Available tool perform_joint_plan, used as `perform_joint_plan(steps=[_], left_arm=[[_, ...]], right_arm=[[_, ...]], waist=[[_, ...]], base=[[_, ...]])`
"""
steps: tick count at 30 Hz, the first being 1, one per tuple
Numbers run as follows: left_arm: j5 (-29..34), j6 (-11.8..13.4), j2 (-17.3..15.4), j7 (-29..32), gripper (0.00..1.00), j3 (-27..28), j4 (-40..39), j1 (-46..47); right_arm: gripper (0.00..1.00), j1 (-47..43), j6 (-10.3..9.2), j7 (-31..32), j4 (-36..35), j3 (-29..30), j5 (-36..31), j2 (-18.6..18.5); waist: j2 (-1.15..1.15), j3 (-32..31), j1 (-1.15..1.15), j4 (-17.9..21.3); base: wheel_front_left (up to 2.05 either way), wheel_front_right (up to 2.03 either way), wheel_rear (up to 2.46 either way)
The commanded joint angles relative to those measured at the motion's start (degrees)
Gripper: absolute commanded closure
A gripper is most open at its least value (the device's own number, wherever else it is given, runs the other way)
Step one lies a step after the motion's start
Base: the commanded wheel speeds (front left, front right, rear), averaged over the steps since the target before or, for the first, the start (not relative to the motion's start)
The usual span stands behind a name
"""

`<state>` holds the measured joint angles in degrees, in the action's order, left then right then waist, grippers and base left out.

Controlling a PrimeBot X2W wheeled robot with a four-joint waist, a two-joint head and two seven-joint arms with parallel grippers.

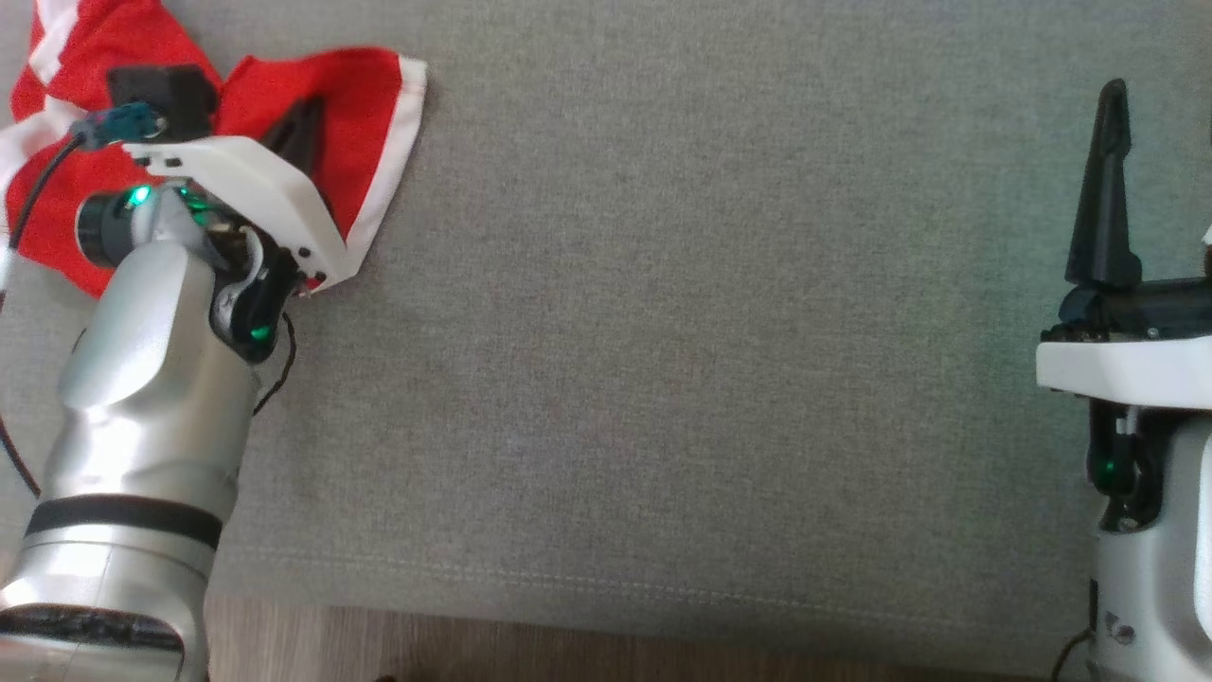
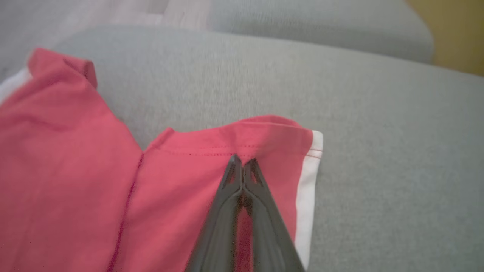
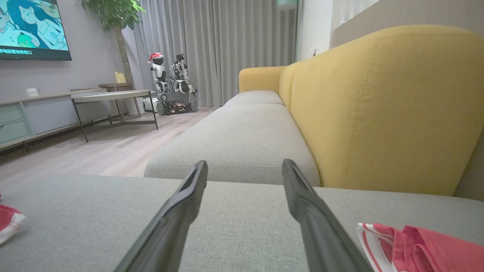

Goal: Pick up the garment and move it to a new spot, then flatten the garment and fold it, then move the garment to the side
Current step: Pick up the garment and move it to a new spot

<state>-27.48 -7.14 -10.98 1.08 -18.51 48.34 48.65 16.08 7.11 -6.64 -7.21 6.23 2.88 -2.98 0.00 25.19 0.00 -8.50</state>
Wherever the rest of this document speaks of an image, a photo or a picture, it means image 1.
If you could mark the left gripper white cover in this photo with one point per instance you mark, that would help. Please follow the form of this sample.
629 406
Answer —
265 189

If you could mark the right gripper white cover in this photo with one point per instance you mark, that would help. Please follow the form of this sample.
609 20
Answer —
1127 365

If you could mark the red basketball jersey white trim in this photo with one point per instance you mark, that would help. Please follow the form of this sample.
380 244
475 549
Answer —
360 123

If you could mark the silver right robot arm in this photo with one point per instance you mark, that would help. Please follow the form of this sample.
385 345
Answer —
1155 587

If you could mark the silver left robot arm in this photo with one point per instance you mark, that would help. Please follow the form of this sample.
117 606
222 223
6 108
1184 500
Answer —
142 426

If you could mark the grey sofa seat cushion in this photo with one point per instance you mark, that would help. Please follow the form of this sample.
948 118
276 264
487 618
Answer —
663 332

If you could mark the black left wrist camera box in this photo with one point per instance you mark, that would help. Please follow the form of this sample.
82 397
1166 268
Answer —
161 95

